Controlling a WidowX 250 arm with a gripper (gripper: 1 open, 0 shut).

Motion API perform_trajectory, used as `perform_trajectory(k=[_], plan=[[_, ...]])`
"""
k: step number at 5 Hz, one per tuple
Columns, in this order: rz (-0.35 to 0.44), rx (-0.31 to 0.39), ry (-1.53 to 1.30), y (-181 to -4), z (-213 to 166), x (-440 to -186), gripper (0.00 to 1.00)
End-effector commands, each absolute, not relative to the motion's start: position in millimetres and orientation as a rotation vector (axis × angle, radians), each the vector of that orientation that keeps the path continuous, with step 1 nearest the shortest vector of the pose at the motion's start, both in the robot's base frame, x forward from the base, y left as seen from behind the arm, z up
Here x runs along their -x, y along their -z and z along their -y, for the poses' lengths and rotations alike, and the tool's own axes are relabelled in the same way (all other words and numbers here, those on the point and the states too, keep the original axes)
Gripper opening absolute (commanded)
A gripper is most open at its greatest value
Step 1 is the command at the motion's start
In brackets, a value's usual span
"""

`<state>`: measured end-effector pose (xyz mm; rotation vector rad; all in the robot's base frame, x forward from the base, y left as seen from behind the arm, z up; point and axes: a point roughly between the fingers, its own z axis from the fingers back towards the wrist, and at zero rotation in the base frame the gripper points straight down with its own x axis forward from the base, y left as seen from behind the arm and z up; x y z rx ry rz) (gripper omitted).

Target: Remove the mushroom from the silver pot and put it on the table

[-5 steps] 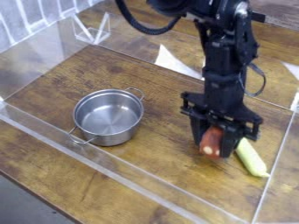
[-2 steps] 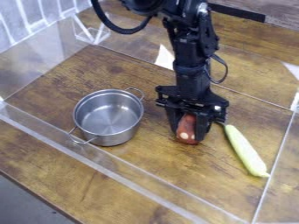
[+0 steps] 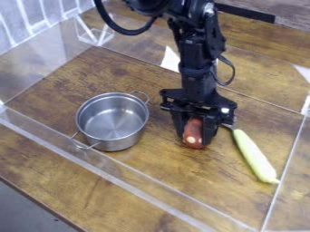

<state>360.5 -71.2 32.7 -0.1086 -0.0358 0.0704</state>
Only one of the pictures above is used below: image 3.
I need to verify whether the black cable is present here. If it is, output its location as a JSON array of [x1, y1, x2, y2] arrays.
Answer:
[[93, 0, 160, 36]]

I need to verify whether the red toy mushroom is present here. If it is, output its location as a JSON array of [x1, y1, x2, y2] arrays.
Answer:
[[183, 117, 204, 150]]

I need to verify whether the spoon with yellow handle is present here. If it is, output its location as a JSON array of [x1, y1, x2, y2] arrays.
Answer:
[[221, 123, 279, 184]]

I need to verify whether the small silver pot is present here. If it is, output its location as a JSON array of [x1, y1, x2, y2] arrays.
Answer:
[[70, 91, 149, 151]]

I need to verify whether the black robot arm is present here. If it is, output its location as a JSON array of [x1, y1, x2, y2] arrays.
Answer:
[[123, 0, 237, 145]]

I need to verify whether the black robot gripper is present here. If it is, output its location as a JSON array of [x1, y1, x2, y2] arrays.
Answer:
[[160, 65, 237, 145]]

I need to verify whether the clear acrylic barrier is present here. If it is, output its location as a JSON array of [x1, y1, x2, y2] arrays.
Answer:
[[0, 0, 310, 232]]

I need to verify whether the black bar in background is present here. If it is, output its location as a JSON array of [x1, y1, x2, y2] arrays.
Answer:
[[215, 3, 276, 24]]

